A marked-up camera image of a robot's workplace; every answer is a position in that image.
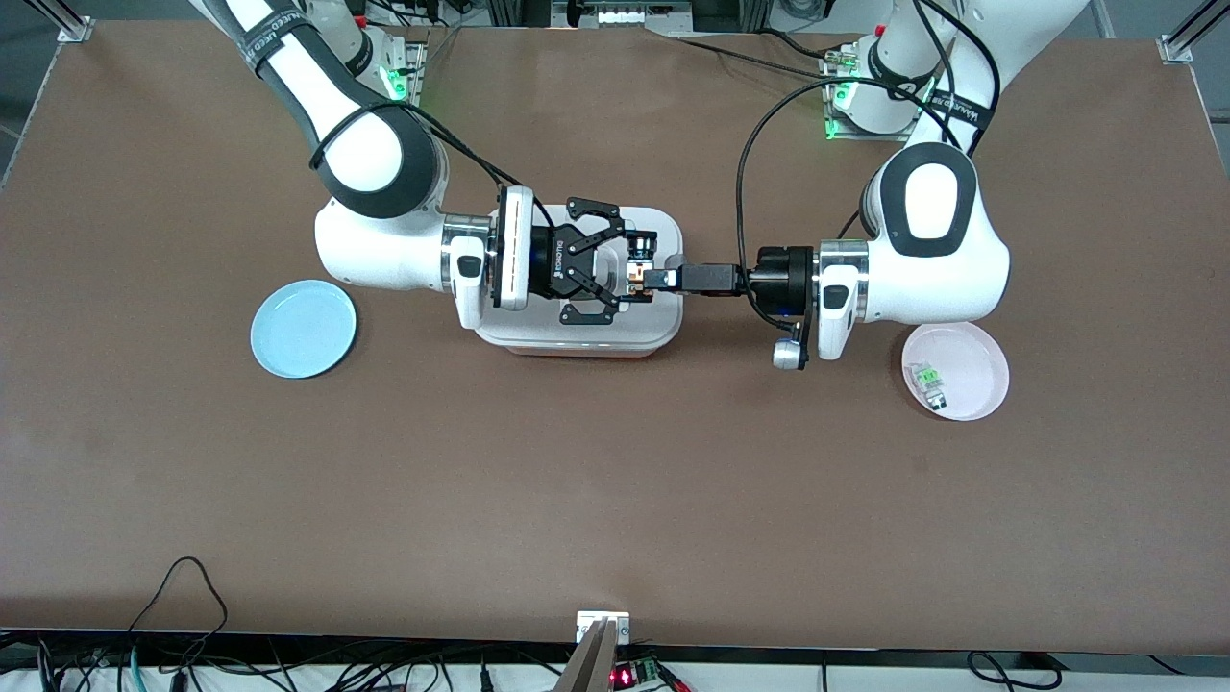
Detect orange and black push-button switch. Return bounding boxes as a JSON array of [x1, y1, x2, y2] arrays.
[[623, 231, 664, 302]]

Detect white lidded box grey latches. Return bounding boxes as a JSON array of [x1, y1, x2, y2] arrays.
[[466, 204, 689, 358]]

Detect black device with white ports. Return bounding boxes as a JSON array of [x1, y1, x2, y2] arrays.
[[552, 0, 695, 31]]

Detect pink round plate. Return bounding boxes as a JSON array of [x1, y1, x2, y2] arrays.
[[900, 320, 1011, 422]]

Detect light blue round plate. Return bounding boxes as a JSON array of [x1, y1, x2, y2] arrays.
[[250, 279, 357, 380]]

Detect circuit board with red display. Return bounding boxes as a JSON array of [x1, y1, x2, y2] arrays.
[[611, 657, 666, 689]]

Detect aluminium corner profile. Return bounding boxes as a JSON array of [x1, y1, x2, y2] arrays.
[[1157, 0, 1230, 65], [19, 0, 95, 45]]

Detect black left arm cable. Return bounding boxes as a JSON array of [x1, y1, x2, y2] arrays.
[[733, 0, 1003, 334]]

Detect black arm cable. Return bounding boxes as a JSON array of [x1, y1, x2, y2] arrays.
[[733, 0, 1003, 334], [307, 98, 557, 233]]

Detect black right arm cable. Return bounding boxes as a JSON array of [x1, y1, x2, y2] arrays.
[[307, 98, 557, 233]]

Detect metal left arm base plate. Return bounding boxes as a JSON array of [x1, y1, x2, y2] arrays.
[[822, 46, 929, 144]]

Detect green and clear switch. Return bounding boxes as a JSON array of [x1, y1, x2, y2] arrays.
[[911, 362, 948, 411]]

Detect long black table cable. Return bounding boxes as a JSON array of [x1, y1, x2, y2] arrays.
[[668, 32, 851, 86]]

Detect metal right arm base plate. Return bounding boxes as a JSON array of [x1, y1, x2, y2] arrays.
[[377, 27, 430, 109]]

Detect short black table cable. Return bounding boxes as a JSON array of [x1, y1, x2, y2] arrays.
[[757, 29, 847, 62]]

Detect front camera mount bracket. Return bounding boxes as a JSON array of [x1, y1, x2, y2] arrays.
[[555, 611, 631, 692]]

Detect black coiled cable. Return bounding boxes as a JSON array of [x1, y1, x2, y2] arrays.
[[965, 651, 1060, 690]]

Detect thin black looped cable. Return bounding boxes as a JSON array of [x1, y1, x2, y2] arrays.
[[128, 556, 230, 666]]

